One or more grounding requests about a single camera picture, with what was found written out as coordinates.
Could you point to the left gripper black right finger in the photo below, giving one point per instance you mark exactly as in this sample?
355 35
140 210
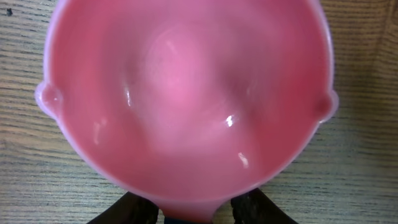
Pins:
255 207

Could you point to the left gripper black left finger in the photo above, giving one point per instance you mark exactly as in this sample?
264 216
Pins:
129 209

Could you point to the pink scoop with blue handle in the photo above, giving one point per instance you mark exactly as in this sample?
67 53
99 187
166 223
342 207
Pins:
188 103

